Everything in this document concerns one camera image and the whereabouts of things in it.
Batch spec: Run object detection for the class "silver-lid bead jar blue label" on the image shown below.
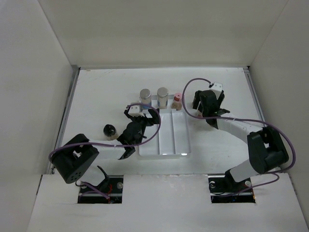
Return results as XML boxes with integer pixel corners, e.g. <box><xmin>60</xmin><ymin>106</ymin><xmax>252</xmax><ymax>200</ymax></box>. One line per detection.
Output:
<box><xmin>140</xmin><ymin>88</ymin><xmax>152</xmax><ymax>110</ymax></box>

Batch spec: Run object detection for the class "pink-cap spice bottle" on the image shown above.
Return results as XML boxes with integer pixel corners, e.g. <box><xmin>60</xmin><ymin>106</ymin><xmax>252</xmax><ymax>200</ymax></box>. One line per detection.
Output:
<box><xmin>171</xmin><ymin>93</ymin><xmax>182</xmax><ymax>111</ymax></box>

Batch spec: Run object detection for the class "black round-top beige bottle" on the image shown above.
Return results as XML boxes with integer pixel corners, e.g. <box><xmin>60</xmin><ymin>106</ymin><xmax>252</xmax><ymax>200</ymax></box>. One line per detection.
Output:
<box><xmin>103</xmin><ymin>124</ymin><xmax>118</xmax><ymax>141</ymax></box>

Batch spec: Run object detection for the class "white-lid red-label jar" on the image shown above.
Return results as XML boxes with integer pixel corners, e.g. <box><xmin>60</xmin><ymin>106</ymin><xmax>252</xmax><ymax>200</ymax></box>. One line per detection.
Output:
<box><xmin>196</xmin><ymin>110</ymin><xmax>203</xmax><ymax>117</ymax></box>

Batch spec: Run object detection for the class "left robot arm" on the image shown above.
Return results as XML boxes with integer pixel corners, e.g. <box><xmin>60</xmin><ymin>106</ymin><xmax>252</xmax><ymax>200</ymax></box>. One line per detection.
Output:
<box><xmin>48</xmin><ymin>103</ymin><xmax>161</xmax><ymax>184</ymax></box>

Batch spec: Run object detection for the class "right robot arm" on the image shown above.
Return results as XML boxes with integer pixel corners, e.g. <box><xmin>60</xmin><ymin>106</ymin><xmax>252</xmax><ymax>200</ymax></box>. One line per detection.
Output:
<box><xmin>193</xmin><ymin>90</ymin><xmax>289</xmax><ymax>192</ymax></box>

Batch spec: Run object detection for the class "white divided organizer tray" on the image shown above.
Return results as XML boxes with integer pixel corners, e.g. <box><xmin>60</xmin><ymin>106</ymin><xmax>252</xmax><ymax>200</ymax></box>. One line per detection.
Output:
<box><xmin>139</xmin><ymin>108</ymin><xmax>191</xmax><ymax>160</ymax></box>

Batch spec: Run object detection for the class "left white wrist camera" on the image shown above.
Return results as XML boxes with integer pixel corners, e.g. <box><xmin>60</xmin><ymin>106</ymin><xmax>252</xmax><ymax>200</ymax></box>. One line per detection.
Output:
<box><xmin>128</xmin><ymin>104</ymin><xmax>143</xmax><ymax>117</ymax></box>

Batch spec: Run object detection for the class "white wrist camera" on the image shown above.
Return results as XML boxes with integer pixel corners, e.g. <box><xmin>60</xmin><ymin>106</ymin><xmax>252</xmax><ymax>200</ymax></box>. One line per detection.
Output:
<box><xmin>209</xmin><ymin>82</ymin><xmax>223</xmax><ymax>99</ymax></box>
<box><xmin>128</xmin><ymin>104</ymin><xmax>143</xmax><ymax>117</ymax></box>

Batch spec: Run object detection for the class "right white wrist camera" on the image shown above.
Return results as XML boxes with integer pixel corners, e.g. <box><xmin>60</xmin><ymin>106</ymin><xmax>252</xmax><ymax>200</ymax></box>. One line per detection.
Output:
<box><xmin>209</xmin><ymin>82</ymin><xmax>223</xmax><ymax>99</ymax></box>

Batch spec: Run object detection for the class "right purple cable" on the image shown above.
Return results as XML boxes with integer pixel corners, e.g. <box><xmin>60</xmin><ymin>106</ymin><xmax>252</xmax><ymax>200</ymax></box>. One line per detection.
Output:
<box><xmin>182</xmin><ymin>77</ymin><xmax>296</xmax><ymax>196</ymax></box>

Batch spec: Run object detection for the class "purple cable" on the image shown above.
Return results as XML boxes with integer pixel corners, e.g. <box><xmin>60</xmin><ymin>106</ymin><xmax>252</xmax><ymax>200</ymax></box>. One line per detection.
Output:
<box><xmin>182</xmin><ymin>77</ymin><xmax>296</xmax><ymax>196</ymax></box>
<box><xmin>49</xmin><ymin>103</ymin><xmax>162</xmax><ymax>165</ymax></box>

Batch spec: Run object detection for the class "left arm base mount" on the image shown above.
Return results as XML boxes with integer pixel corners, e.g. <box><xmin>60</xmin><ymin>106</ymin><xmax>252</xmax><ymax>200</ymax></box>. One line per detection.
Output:
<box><xmin>75</xmin><ymin>166</ymin><xmax>124</xmax><ymax>204</ymax></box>

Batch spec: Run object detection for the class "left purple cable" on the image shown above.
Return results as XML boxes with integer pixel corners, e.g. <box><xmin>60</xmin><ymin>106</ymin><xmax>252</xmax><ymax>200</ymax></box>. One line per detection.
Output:
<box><xmin>49</xmin><ymin>103</ymin><xmax>162</xmax><ymax>165</ymax></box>

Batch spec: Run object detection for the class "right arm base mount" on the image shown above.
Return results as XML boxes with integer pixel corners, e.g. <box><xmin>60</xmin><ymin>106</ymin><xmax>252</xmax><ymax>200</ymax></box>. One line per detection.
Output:
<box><xmin>208</xmin><ymin>175</ymin><xmax>255</xmax><ymax>203</ymax></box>

